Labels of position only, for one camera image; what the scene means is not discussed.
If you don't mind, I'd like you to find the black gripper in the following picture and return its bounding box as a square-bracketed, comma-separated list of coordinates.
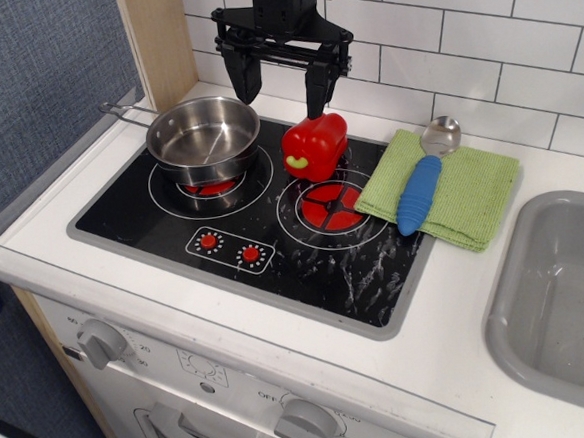
[212, 0, 354, 119]

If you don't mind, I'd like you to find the blue handled metal spoon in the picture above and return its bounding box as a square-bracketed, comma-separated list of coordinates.
[396, 116, 462, 236]

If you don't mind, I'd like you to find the red toy bell pepper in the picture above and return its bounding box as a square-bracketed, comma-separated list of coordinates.
[281, 114, 348, 182]

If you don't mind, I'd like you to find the stainless steel pot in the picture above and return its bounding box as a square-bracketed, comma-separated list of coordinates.
[99, 96, 261, 187]

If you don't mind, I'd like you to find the black toy stovetop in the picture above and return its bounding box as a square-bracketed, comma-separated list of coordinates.
[68, 120, 434, 340]

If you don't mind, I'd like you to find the green folded cloth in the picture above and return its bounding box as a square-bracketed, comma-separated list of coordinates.
[354, 129, 520, 252]

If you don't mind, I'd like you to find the grey left oven knob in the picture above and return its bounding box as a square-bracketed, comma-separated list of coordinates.
[77, 319, 127, 370]

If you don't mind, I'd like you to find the grey oven knob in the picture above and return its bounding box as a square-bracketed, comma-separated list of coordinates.
[77, 319, 127, 370]
[274, 399, 339, 438]

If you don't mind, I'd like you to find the grey right oven knob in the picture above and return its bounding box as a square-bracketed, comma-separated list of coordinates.
[274, 399, 339, 438]

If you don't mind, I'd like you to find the grey sink basin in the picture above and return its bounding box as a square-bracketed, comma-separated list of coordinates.
[485, 190, 584, 407]

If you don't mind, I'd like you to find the wooden side post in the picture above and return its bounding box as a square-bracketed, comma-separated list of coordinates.
[116, 0, 198, 111]

